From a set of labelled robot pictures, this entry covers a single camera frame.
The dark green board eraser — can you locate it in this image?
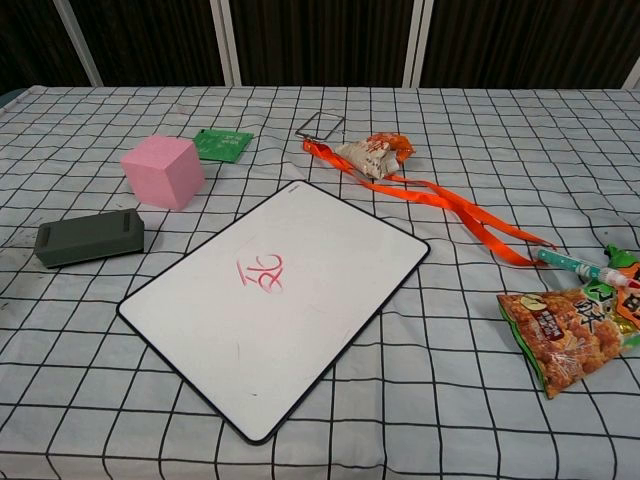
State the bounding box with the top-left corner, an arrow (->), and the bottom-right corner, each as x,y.
33,208 -> 146,270

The white whiteboard black rim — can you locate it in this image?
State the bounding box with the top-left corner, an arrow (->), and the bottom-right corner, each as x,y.
115,179 -> 432,445

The crumpled orange white snack packet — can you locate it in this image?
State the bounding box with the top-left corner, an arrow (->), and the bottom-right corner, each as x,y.
334,132 -> 417,180

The clear badge holder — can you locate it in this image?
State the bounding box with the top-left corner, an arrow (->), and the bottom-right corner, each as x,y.
294,110 -> 346,143

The green sachet packet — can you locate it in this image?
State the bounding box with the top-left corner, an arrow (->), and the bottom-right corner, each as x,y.
192,127 -> 254,163

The pink foam cube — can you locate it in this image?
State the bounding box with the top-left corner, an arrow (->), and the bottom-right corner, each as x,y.
119,135 -> 207,212

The green white marker pen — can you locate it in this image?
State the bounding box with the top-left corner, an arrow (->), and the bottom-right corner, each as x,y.
535,246 -> 640,289

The white black checkered tablecloth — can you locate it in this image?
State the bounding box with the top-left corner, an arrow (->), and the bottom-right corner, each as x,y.
0,84 -> 640,480

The orange green snack bag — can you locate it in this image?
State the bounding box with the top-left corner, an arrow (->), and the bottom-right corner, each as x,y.
495,243 -> 640,400

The orange lanyard strap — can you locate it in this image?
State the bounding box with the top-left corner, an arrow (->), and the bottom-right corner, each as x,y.
302,139 -> 559,267

